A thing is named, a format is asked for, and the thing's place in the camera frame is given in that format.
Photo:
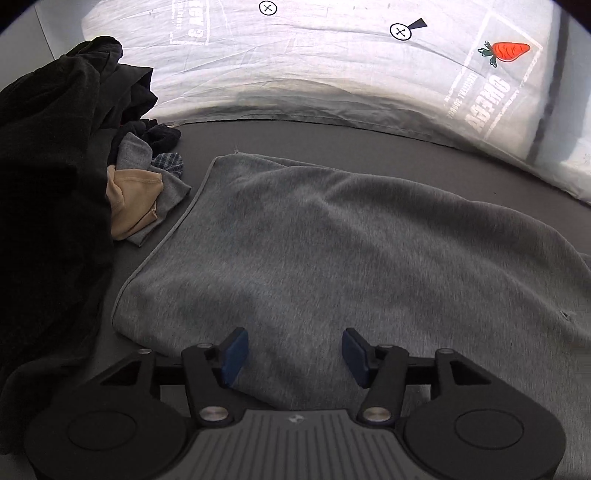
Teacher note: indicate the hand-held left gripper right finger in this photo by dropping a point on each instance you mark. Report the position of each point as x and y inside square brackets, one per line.
[358, 360]

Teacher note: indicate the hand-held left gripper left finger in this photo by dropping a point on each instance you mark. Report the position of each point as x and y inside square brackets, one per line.
[233, 360]

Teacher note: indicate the grey shirt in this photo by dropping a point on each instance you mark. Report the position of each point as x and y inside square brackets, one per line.
[323, 254]

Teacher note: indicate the beige garment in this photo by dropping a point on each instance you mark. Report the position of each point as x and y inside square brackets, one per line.
[131, 198]

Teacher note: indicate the blue checked cloth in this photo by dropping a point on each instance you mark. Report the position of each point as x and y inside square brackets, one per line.
[168, 162]

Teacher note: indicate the black ribbed sweater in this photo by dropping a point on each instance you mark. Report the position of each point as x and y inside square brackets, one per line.
[46, 254]

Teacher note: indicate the small grey cloth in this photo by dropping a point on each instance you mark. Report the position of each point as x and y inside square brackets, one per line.
[134, 154]

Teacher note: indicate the small black cloth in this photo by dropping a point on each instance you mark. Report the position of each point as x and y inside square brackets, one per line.
[159, 136]

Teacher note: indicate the white printed curtain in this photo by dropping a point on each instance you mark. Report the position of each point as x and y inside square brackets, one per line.
[323, 60]

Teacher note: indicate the black smooth shirt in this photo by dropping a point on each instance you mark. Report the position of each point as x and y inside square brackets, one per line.
[69, 83]

